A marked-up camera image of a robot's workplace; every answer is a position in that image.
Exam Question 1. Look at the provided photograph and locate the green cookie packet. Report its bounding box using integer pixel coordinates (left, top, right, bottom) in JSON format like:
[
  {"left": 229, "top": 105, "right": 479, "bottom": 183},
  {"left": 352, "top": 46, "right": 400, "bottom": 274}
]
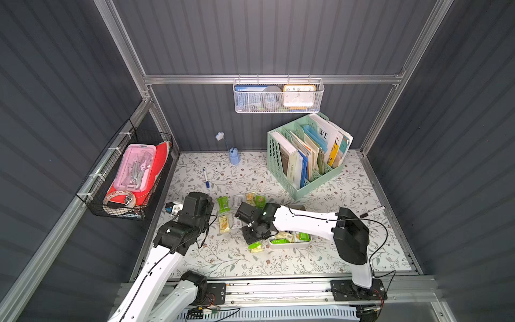
[
  {"left": 217, "top": 196, "right": 231, "bottom": 214},
  {"left": 248, "top": 241, "right": 264, "bottom": 254},
  {"left": 255, "top": 195, "right": 266, "bottom": 209}
]

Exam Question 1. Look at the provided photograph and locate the yellow cookie packet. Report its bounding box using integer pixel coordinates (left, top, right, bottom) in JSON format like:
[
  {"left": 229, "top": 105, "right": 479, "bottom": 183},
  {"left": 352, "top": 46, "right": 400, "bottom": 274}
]
[
  {"left": 219, "top": 215, "right": 231, "bottom": 234},
  {"left": 245, "top": 192, "right": 256, "bottom": 207}
]

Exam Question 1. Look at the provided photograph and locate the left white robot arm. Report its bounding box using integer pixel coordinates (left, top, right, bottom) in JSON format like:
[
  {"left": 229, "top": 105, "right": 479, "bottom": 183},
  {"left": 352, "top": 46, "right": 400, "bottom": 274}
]
[{"left": 109, "top": 192, "right": 214, "bottom": 321}]

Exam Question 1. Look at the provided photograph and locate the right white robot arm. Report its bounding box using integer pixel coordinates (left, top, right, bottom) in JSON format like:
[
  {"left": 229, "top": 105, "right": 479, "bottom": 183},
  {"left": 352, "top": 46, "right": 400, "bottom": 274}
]
[{"left": 235, "top": 203, "right": 374, "bottom": 290}]

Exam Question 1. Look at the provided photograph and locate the white storage box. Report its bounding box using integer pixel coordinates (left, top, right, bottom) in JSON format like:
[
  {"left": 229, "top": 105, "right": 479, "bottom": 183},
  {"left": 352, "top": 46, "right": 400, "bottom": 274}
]
[{"left": 266, "top": 220, "right": 312, "bottom": 250}]

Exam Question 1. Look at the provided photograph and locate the blue box in basket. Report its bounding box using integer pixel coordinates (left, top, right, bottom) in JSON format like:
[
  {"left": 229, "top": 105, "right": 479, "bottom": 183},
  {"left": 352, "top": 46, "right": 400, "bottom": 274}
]
[{"left": 233, "top": 85, "right": 267, "bottom": 114}]

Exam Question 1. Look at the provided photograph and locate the blue white marker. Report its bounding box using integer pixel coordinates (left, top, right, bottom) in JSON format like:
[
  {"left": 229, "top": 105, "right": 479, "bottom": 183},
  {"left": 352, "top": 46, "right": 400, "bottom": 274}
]
[{"left": 203, "top": 167, "right": 211, "bottom": 189}]

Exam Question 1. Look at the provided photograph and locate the clear tape roll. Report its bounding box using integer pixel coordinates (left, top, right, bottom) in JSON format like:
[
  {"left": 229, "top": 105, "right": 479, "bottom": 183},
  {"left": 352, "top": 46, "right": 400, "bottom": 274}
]
[{"left": 103, "top": 191, "right": 137, "bottom": 208}]

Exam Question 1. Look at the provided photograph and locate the blue folder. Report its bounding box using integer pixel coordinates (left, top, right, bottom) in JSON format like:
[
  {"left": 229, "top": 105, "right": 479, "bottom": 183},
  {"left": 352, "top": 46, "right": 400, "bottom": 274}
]
[{"left": 298, "top": 150, "right": 308, "bottom": 188}]

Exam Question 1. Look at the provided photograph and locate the blue small bottle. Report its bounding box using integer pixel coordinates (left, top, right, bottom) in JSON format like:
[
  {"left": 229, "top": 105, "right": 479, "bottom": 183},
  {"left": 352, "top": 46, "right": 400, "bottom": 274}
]
[{"left": 215, "top": 131, "right": 240, "bottom": 166}]

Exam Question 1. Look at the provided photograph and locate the white brown book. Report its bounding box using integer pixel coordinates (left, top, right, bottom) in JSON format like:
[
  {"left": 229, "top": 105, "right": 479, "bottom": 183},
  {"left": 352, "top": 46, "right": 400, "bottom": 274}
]
[{"left": 271, "top": 131, "right": 300, "bottom": 189}]

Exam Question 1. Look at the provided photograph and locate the pink plastic case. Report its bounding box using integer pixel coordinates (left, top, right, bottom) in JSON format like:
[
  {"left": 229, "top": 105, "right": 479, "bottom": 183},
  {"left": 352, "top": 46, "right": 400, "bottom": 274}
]
[{"left": 113, "top": 144, "right": 156, "bottom": 193}]

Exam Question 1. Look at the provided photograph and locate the mint green file organizer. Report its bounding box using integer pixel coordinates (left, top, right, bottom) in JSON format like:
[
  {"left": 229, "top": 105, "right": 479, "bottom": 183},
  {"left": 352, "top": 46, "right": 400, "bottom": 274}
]
[{"left": 267, "top": 113, "right": 354, "bottom": 200}]

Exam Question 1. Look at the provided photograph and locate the white book WE cover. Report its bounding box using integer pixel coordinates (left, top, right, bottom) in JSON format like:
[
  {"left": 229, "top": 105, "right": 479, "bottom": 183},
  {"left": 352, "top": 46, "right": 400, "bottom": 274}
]
[{"left": 309, "top": 114, "right": 343, "bottom": 168}]

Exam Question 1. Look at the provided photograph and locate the black white pen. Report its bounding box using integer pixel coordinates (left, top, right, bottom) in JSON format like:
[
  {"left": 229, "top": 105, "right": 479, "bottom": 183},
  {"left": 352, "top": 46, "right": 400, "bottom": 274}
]
[{"left": 359, "top": 206, "right": 385, "bottom": 218}]

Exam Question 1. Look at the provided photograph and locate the grey tape roll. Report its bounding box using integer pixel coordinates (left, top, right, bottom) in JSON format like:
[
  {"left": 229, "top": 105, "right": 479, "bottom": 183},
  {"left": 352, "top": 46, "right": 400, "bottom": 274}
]
[{"left": 262, "top": 86, "right": 283, "bottom": 111}]

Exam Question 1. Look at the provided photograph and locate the yellow white clock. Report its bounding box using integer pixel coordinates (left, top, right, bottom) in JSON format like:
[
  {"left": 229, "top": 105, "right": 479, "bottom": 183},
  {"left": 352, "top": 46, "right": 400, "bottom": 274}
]
[{"left": 283, "top": 84, "right": 317, "bottom": 109}]

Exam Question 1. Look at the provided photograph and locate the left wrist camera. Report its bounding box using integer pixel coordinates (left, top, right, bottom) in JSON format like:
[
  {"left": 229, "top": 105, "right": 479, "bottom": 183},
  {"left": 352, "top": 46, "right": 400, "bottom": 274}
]
[{"left": 164, "top": 202, "right": 183, "bottom": 216}]

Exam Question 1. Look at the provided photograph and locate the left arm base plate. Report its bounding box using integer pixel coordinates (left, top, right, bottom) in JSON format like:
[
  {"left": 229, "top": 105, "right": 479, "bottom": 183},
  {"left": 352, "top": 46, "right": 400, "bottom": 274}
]
[{"left": 193, "top": 283, "right": 227, "bottom": 307}]

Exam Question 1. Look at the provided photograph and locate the black wire side basket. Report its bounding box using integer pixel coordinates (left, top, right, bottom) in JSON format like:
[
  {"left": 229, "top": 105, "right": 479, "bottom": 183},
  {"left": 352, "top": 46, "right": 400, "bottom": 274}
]
[{"left": 76, "top": 122, "right": 174, "bottom": 221}]

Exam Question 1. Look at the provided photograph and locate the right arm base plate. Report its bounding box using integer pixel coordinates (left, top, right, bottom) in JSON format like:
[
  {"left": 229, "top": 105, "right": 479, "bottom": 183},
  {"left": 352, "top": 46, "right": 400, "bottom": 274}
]
[{"left": 330, "top": 279, "right": 388, "bottom": 302}]

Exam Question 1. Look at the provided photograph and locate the white wire wall basket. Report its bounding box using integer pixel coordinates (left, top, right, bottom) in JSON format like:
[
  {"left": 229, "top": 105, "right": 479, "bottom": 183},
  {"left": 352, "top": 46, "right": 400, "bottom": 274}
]
[{"left": 233, "top": 77, "right": 325, "bottom": 114}]

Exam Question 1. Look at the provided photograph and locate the aluminium rail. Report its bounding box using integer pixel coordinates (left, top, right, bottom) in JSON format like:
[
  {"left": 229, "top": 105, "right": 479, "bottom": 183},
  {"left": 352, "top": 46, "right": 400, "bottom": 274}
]
[{"left": 210, "top": 272, "right": 440, "bottom": 307}]

